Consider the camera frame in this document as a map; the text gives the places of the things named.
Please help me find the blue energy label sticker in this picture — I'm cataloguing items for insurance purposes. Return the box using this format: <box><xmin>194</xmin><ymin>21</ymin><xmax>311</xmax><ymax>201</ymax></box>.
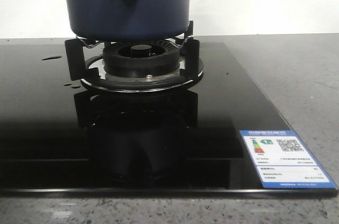
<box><xmin>240</xmin><ymin>130</ymin><xmax>337</xmax><ymax>189</ymax></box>

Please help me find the dark blue pot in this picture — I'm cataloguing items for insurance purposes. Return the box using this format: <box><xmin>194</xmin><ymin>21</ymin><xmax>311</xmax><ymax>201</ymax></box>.
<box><xmin>66</xmin><ymin>0</ymin><xmax>190</xmax><ymax>41</ymax></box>

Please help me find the right gas burner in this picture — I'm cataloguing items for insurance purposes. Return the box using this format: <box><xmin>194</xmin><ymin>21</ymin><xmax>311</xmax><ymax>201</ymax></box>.
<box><xmin>65</xmin><ymin>21</ymin><xmax>204</xmax><ymax>93</ymax></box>

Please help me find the black glass gas stove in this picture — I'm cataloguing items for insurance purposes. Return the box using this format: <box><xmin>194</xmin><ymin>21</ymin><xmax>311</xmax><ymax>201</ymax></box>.
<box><xmin>0</xmin><ymin>42</ymin><xmax>339</xmax><ymax>198</ymax></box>

